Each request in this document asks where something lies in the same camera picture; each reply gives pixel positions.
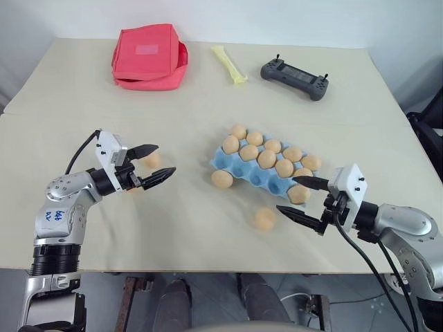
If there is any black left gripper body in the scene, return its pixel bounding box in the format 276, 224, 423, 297
116, 158, 144, 191

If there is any black office chair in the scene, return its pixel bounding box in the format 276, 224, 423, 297
406, 93, 443, 181

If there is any blue egg tray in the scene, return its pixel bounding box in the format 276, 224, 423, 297
207, 128, 323, 209

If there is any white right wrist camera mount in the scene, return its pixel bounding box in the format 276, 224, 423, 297
327, 163, 368, 231

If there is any rusty metal table leg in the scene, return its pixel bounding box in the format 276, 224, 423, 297
115, 275, 140, 332
304, 293, 334, 332

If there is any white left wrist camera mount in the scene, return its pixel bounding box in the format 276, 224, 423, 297
93, 129, 129, 191

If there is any dark rounded shape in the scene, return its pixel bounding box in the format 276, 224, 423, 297
238, 273, 290, 323
157, 278, 193, 332

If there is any white floor cable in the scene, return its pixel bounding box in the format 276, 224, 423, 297
279, 292, 313, 306

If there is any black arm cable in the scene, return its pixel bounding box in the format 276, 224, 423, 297
64, 129, 103, 175
376, 239, 428, 332
331, 207, 418, 332

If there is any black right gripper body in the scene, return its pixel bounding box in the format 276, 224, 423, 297
320, 191, 351, 230

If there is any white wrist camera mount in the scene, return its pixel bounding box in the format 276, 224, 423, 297
327, 163, 368, 231
93, 129, 129, 191

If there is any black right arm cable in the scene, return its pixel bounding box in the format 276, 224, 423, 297
376, 239, 428, 332
331, 207, 418, 332

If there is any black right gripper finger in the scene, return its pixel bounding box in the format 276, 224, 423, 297
275, 205, 329, 237
293, 175, 330, 191

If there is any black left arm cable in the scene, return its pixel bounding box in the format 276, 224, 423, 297
64, 129, 103, 175

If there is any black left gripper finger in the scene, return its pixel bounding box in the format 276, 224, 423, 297
127, 143, 161, 161
140, 167, 177, 190

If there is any red fabric bag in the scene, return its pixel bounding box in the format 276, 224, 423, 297
110, 23, 190, 92

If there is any yellow plastic tool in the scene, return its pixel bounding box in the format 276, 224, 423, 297
210, 44, 248, 86

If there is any grey handheld controller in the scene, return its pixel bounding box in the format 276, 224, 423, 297
260, 53, 331, 102

